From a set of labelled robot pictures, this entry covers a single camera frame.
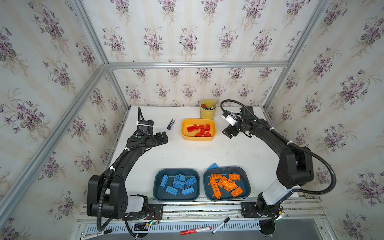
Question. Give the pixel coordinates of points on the large blue lego block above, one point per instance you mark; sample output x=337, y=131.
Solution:
x=191, y=181

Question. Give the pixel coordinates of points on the yellow pen cup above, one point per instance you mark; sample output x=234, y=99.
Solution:
x=208, y=109

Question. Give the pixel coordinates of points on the long orange lego plate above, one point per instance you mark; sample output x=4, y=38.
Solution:
x=217, y=193

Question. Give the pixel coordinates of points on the blue sloped lego brick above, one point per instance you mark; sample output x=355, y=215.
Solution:
x=180, y=178

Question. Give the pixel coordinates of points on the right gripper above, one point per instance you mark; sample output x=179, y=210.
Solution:
x=229, y=130

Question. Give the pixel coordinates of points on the orange curved lego piece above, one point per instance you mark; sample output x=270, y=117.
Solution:
x=229, y=185

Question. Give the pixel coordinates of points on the red marker pen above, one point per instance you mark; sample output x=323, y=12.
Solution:
x=193, y=231

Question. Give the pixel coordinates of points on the left teal plastic bin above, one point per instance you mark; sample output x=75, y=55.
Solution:
x=160, y=193

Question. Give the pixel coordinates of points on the yellow plastic bin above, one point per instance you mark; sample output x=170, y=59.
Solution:
x=192, y=136

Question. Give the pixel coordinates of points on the blue glue stick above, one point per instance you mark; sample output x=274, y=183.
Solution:
x=169, y=127

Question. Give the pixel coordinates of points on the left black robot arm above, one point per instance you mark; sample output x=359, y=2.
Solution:
x=107, y=197

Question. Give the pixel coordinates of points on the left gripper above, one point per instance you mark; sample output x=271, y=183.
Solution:
x=162, y=138

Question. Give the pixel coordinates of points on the right teal plastic bin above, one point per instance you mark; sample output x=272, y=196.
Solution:
x=225, y=171

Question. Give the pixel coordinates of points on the orange lego brick pair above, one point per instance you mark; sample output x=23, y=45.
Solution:
x=234, y=177

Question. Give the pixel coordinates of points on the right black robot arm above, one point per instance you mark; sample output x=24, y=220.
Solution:
x=295, y=167

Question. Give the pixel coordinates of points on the teal plastic bin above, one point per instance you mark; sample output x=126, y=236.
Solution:
x=225, y=171
x=160, y=193

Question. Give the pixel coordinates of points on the orange lego top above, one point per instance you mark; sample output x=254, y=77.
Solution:
x=237, y=192

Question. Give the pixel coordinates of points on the black white marker pen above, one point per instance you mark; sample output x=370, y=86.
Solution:
x=221, y=225

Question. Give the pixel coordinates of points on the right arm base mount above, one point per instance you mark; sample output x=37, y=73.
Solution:
x=260, y=209

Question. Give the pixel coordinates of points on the black marker at left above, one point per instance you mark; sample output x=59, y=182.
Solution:
x=98, y=234

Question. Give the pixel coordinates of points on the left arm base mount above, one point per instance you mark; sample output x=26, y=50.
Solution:
x=140, y=209

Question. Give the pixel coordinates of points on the blue long lego brick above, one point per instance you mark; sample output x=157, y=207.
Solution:
x=178, y=185

